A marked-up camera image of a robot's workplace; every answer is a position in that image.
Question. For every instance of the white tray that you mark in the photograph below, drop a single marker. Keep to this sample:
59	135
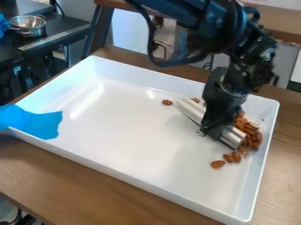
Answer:
117	126

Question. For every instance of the wooden desk with dark legs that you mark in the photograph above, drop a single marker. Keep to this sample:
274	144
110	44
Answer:
98	29

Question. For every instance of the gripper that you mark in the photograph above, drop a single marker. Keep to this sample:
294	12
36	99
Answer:
221	99

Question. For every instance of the silver pot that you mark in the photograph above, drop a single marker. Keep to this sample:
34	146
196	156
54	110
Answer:
28	25

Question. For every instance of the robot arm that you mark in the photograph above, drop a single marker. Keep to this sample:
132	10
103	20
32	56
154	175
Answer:
219	23

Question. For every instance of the black side table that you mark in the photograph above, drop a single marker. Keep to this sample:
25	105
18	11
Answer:
59	30

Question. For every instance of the pile of brown bits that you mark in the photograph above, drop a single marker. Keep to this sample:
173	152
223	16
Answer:
251	133

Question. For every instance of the silver metal bar tool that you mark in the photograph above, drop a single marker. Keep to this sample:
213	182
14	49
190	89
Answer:
188	109

